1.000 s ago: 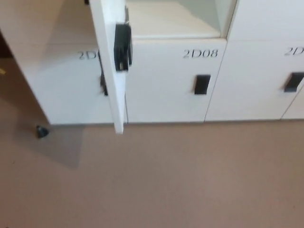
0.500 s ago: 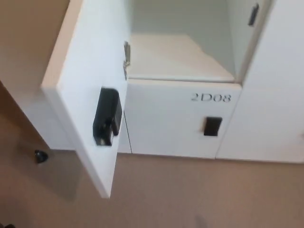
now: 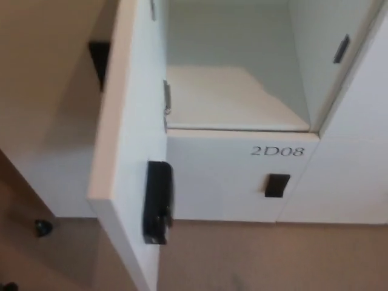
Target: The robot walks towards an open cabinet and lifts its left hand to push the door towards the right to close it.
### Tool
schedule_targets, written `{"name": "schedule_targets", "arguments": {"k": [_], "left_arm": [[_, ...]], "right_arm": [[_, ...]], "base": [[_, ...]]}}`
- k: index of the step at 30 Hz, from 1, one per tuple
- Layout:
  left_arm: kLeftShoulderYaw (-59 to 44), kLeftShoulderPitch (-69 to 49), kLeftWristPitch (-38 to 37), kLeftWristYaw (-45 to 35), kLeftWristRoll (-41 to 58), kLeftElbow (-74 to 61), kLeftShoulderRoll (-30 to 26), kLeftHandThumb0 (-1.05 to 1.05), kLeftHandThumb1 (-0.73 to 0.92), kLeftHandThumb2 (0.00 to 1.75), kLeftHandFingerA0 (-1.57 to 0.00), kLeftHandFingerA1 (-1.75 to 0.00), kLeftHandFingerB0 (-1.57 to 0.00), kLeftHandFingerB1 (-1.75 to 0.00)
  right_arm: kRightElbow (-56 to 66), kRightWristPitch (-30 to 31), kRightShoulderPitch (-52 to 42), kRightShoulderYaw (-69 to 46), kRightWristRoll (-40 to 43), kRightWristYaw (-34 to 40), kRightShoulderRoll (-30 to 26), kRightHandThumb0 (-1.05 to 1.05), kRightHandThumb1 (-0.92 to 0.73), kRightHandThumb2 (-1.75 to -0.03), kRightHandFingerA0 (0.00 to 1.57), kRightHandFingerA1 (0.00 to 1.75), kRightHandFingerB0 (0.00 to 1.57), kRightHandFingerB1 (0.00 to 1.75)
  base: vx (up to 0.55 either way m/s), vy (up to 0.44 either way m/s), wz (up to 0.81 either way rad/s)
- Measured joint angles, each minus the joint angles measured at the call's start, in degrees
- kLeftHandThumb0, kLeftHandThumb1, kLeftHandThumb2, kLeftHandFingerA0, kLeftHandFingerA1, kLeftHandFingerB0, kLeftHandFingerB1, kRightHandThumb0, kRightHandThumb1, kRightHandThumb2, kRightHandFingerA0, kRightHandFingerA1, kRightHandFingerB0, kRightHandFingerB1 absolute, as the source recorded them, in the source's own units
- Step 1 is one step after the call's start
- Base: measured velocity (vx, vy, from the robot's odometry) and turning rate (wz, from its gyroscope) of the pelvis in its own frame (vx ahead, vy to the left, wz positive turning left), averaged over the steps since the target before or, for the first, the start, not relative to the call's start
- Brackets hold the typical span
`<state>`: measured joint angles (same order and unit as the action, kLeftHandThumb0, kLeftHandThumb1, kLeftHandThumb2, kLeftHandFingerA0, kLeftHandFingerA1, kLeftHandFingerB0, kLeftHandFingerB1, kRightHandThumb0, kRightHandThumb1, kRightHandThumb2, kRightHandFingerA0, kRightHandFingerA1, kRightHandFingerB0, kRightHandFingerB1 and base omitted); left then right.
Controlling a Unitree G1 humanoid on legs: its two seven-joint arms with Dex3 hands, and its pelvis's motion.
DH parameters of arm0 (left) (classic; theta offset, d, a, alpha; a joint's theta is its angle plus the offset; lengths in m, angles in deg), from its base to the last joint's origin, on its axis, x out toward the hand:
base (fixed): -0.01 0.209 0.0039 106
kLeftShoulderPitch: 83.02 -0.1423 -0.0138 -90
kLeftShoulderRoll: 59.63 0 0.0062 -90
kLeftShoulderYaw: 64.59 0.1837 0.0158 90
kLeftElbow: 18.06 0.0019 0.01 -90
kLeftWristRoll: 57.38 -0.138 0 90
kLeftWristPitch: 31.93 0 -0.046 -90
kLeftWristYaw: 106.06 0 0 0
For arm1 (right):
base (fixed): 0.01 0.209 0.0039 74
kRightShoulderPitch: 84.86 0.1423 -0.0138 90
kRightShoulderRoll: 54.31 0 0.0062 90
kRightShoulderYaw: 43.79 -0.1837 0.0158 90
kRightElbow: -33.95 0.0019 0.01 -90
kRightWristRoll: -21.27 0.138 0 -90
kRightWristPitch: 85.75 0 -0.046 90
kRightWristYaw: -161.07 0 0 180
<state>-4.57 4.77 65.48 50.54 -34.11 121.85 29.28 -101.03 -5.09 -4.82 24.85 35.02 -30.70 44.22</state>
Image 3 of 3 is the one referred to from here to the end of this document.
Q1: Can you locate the white locker door 2D08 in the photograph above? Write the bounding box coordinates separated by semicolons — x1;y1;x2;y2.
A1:
166;128;321;222

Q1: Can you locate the white locker cabinet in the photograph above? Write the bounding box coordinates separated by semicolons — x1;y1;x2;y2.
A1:
0;0;388;227

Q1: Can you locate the white locker door 2D07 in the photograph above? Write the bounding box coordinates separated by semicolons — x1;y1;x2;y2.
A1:
87;0;171;291

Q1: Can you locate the white locker door 2D04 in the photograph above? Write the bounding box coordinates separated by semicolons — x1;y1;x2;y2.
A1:
0;133;101;218

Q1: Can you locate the white locker door 2D03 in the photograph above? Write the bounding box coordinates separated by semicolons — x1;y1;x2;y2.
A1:
0;0;115;152

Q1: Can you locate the black floor door stopper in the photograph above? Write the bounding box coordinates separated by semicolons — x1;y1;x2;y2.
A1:
33;219;55;238

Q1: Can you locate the black lock strike plate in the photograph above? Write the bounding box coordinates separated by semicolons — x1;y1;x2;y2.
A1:
332;33;350;64

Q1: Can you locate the plain white locker door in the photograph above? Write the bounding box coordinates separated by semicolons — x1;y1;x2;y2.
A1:
278;133;388;227
319;0;388;143

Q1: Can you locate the metal door hinge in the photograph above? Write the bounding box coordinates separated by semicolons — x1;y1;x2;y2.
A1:
162;79;173;116

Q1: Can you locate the black handle of door 2D08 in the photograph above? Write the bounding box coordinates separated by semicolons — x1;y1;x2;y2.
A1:
264;173;291;198

